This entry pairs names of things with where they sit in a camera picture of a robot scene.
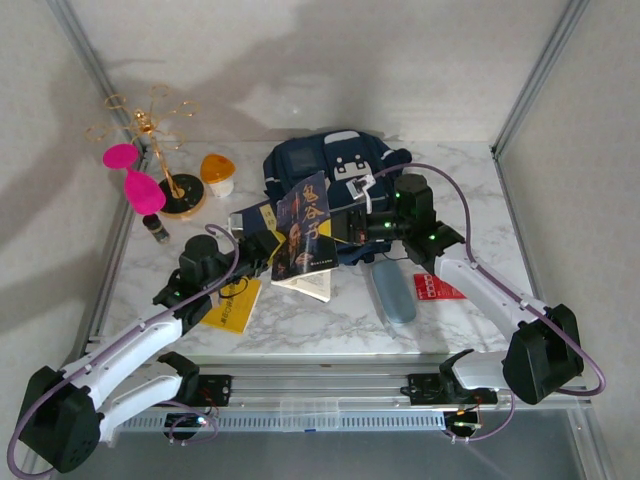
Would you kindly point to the aluminium mounting rail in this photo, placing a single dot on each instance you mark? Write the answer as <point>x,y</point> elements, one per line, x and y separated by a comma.
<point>325,385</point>

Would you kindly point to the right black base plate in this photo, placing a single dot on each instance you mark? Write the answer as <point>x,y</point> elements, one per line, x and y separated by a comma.
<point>425,390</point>

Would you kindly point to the red card packet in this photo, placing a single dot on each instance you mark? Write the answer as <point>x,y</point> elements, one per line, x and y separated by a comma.
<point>440,290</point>

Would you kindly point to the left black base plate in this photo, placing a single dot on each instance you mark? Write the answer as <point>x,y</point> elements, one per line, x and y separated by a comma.
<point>220,387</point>

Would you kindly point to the blue-grey glasses case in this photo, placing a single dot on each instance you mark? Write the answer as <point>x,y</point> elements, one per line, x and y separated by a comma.
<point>395,295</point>

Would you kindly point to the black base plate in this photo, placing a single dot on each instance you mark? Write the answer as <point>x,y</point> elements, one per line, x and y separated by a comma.
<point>425,390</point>
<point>220,387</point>

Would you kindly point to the small LED circuit board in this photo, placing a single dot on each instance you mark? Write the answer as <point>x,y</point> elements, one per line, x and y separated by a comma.
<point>187,423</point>
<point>465,425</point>

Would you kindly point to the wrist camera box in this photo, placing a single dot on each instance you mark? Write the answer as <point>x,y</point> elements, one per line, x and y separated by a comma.
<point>237,224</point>
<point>357,187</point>

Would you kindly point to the yellow book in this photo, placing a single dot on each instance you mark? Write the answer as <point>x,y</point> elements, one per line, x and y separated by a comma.
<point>235,310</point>

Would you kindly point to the aluminium frame post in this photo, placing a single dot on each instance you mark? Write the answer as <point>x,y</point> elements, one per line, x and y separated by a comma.
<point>550,50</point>
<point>87,50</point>

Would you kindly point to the small dark bottle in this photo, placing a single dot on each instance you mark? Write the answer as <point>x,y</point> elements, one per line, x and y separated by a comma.
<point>156,230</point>

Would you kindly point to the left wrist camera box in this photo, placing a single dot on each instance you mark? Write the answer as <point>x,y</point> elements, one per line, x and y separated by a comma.
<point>237,224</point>

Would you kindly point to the dark portrait cover book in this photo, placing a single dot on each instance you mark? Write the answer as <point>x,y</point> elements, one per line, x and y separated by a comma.
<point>300,225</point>

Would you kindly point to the navy blue backpack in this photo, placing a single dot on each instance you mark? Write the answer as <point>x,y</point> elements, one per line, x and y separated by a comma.
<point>295,170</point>

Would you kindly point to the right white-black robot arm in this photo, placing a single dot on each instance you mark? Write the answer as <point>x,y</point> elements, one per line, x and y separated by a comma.
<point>480,285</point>

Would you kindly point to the small navy blue book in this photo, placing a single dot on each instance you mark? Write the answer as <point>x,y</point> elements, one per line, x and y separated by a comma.
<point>260,215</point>

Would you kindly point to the clear plastic box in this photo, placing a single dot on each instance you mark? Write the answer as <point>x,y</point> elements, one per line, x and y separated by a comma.
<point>310,412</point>

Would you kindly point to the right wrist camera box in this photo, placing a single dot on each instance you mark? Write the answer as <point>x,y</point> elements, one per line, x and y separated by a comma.
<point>357,187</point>

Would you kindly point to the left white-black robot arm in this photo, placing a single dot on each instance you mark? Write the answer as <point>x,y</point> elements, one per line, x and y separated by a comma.
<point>125,345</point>

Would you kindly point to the pink plastic wine glass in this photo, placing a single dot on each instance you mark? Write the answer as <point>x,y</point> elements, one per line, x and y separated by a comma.
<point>142,192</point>

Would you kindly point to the orange lid pudding cup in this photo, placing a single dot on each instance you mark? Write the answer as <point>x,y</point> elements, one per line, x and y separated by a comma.
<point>217,170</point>

